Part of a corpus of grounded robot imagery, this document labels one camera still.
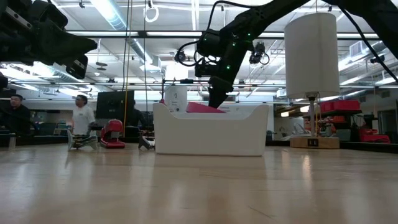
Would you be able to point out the white cylinder lamp wooden base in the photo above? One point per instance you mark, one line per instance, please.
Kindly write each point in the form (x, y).
(311, 56)

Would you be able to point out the black monitor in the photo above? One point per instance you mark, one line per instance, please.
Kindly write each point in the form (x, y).
(115, 104)

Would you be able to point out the silver ventilation duct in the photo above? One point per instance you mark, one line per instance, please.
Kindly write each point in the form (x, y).
(107, 11)

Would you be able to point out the person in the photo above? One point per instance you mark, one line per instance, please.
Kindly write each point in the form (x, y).
(17, 118)
(82, 119)

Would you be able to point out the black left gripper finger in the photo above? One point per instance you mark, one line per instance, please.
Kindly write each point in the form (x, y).
(62, 43)

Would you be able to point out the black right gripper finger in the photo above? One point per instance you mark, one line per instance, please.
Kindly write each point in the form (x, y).
(217, 93)

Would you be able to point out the red storage bin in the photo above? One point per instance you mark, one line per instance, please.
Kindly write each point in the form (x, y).
(374, 138)
(340, 105)

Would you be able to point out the red stapler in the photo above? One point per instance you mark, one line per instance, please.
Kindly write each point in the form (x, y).
(112, 126)

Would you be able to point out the grey metal post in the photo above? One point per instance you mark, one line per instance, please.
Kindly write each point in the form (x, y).
(12, 141)

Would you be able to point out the white plastic bin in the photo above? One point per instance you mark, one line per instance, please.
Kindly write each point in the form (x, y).
(211, 137)

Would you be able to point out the black aluminium rig frame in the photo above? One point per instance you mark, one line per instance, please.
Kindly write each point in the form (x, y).
(142, 34)

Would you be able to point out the white sign board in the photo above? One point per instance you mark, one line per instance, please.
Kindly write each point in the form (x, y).
(175, 98)

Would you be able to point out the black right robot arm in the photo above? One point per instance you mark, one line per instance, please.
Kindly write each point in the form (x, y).
(264, 15)

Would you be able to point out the pink soft object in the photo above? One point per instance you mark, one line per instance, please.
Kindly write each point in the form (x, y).
(200, 109)

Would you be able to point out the distant black rig frame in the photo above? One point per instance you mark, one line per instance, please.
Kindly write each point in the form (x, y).
(186, 81)

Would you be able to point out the black overhead camera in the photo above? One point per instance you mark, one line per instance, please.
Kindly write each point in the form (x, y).
(179, 56)
(258, 55)

